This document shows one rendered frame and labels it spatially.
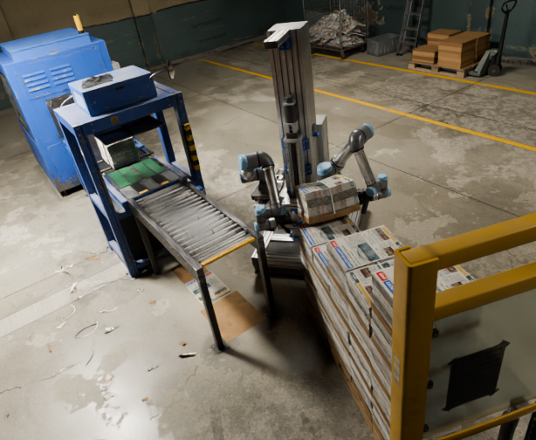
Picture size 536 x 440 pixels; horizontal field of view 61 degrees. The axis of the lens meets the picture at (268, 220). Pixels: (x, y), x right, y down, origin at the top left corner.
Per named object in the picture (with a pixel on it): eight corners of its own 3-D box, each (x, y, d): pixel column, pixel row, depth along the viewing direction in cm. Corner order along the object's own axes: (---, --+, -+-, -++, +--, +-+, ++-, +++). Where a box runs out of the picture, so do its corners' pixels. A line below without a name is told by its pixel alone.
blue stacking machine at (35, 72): (151, 164, 650) (104, 9, 538) (61, 199, 596) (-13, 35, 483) (117, 138, 760) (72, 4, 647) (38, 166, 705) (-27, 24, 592)
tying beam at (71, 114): (184, 103, 395) (181, 92, 390) (78, 139, 355) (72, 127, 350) (154, 89, 444) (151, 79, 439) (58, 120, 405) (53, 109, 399)
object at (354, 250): (384, 225, 271) (384, 224, 270) (409, 252, 247) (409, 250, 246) (326, 242, 265) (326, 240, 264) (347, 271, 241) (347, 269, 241)
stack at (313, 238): (350, 294, 376) (346, 210, 331) (429, 414, 280) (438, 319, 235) (306, 308, 370) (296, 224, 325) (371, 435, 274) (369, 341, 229)
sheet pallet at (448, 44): (491, 65, 811) (496, 32, 780) (463, 79, 776) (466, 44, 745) (436, 58, 898) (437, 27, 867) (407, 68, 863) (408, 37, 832)
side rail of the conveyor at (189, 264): (206, 280, 310) (202, 267, 303) (199, 284, 308) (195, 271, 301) (136, 209, 407) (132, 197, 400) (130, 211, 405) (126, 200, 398)
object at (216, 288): (230, 291, 400) (230, 290, 400) (202, 306, 388) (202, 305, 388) (210, 271, 427) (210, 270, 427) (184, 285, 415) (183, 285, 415)
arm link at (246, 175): (258, 182, 373) (261, 165, 319) (241, 185, 372) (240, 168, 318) (256, 168, 374) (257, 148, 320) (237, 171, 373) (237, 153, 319)
